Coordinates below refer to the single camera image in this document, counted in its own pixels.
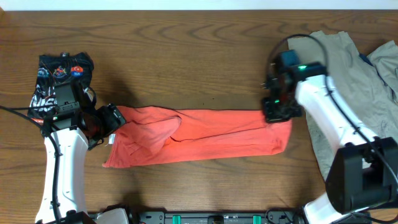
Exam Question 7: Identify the red orange soccer t-shirt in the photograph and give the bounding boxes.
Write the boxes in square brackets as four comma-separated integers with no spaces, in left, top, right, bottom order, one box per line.
[103,106,292,168]

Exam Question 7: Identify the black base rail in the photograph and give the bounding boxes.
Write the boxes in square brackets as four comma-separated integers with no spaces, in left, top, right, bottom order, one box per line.
[86,203,374,224]

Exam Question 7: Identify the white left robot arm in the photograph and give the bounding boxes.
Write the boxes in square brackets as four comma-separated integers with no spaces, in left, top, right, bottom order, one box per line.
[35,103,126,223]

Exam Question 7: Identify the black folded printed jersey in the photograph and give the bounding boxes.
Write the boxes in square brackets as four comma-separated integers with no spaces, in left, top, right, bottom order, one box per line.
[27,52,94,124]

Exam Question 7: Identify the khaki cargo shorts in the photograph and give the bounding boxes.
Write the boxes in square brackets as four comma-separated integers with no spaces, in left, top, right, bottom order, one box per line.
[287,30,398,181]

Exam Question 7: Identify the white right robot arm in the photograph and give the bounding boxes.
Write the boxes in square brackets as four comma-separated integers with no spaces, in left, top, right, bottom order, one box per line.
[263,62,397,223]

